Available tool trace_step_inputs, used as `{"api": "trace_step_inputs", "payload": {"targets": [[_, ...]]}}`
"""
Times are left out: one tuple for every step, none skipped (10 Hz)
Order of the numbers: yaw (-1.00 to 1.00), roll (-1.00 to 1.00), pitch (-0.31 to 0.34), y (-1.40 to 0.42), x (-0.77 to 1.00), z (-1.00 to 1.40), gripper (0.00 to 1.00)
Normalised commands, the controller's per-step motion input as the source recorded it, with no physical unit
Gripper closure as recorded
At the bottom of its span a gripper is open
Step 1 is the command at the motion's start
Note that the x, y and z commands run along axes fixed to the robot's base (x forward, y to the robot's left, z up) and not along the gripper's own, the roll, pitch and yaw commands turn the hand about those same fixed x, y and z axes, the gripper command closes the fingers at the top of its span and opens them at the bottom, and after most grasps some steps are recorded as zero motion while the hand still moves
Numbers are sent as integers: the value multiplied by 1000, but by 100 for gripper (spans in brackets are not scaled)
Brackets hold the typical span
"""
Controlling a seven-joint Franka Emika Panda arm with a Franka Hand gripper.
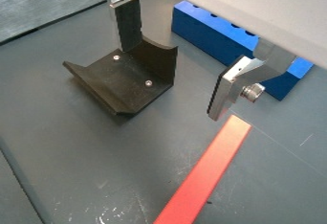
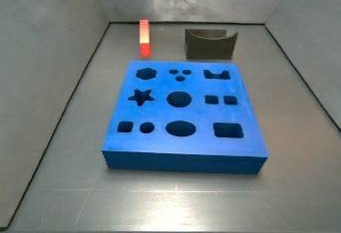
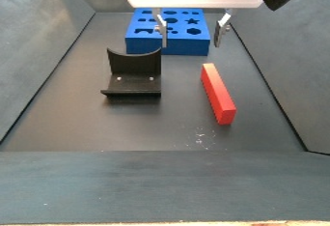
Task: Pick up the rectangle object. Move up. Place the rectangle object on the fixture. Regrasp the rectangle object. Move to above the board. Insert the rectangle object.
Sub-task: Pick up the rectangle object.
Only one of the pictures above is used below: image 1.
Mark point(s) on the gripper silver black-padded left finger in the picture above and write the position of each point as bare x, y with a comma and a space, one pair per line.
126, 11

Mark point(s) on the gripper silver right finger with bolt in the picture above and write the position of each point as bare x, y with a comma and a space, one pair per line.
240, 80

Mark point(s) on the red rectangular block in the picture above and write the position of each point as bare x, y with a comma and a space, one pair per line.
192, 196

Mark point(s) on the blue shape-sorting board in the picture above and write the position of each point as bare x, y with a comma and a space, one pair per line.
225, 42

